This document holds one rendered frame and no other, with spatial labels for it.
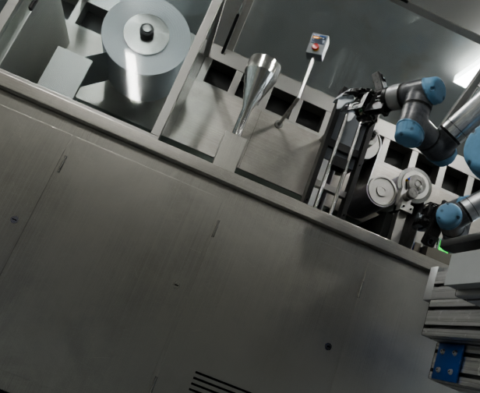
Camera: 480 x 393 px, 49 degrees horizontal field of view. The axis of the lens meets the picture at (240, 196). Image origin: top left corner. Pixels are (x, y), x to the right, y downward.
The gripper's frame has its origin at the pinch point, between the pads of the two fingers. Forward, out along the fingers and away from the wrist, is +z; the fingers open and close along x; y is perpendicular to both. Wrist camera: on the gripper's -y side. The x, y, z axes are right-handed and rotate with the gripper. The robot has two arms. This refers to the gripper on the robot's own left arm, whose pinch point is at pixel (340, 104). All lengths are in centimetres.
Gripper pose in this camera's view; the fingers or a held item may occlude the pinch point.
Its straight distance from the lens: 173.4
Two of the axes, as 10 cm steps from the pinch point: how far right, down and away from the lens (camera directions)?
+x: 6.5, 5.7, 5.0
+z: -6.2, 0.2, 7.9
